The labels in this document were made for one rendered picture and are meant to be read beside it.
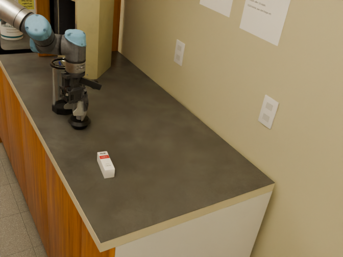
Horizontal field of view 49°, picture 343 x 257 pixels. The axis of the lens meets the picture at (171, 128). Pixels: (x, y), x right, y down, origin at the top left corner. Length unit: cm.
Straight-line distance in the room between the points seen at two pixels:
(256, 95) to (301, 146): 27
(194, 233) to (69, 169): 49
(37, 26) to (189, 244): 89
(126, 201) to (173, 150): 36
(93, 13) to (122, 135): 66
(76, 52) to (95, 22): 53
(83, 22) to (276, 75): 96
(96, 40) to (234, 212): 109
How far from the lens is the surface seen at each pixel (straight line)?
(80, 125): 158
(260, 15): 148
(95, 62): 201
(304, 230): 151
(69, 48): 144
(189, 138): 161
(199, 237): 139
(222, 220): 141
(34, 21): 132
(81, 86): 152
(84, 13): 191
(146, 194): 129
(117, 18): 241
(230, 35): 160
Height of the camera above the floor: 178
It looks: 30 degrees down
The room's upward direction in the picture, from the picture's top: 9 degrees clockwise
